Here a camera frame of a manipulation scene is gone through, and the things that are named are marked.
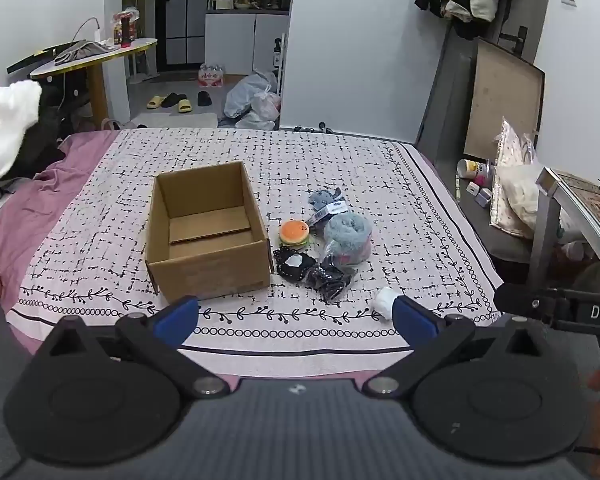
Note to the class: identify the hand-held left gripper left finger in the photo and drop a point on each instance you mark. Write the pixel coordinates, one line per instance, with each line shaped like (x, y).
(176, 316)

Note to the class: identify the oval table with yellow edge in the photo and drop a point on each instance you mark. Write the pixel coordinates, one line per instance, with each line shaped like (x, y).
(97, 60)

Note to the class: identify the black flat board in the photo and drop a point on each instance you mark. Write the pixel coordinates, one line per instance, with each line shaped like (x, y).
(32, 59)

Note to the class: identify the white fluffy garment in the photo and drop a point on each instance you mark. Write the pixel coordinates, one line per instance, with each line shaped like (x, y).
(2, 120)

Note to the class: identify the burger plush toy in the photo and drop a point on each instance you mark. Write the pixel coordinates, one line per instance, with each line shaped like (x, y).
(294, 234)

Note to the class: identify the red snack box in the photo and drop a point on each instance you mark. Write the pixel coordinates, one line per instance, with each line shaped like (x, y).
(126, 27)

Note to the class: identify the black polka dot box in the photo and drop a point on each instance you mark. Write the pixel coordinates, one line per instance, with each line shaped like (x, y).
(65, 91)

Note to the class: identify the black slipper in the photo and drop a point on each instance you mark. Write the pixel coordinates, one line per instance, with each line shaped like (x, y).
(203, 98)
(174, 99)

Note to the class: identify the blue tissue pack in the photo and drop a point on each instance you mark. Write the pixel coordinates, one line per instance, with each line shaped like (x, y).
(383, 304)

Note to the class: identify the purple bedsheet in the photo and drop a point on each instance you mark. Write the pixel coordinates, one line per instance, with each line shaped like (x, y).
(40, 195)

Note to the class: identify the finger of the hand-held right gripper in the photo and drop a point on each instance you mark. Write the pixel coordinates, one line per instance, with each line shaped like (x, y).
(525, 300)

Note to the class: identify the grey fluffy cloth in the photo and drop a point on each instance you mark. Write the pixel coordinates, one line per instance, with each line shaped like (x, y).
(347, 232)

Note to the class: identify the white kitchen cabinet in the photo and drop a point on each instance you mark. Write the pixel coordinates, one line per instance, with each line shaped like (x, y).
(245, 40)

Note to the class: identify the black and white plush pouch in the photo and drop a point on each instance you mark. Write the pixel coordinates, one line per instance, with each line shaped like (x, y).
(292, 262)

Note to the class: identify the white plastic bags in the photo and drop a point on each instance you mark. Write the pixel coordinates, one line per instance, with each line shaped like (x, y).
(252, 100)

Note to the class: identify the yellow slipper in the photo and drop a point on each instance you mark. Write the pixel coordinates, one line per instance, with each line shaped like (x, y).
(156, 102)
(185, 105)

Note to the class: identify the pillow in clear plastic bag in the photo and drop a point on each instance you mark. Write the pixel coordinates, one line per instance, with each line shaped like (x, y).
(517, 190)

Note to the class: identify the white cup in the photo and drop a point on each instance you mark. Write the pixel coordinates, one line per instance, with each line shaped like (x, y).
(472, 169)

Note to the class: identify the dark glass door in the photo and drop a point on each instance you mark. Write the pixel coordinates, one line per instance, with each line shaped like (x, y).
(187, 10)

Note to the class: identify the black cloth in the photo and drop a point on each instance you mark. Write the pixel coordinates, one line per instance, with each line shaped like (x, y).
(330, 280)

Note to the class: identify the grey-blue plush toy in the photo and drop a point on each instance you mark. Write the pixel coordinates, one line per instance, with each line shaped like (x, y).
(325, 201)

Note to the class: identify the metal stand with wooden board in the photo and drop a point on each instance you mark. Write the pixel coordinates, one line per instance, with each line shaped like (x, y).
(580, 210)

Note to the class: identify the dark clothes pile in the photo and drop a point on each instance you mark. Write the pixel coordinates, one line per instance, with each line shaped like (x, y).
(40, 140)

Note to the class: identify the pack of water bottles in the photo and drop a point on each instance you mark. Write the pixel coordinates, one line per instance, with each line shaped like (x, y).
(212, 76)

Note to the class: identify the brown cardboard box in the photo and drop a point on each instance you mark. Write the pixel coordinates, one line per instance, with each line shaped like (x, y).
(210, 270)

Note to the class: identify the grey floor mat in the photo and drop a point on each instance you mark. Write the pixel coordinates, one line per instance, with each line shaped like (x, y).
(180, 120)

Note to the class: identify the small white boxes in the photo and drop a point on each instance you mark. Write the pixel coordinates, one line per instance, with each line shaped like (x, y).
(480, 195)

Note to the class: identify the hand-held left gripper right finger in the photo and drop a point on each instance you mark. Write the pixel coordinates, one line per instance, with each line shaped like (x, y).
(414, 317)

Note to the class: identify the dark sandals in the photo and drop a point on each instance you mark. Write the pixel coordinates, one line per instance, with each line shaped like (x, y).
(312, 128)

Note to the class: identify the white patterned blanket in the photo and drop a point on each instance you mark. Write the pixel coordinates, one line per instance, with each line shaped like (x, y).
(360, 170)

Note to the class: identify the brown folding board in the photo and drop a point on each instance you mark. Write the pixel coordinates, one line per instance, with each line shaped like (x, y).
(505, 105)

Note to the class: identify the spray bottle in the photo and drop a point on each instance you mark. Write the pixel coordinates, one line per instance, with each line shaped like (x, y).
(279, 52)

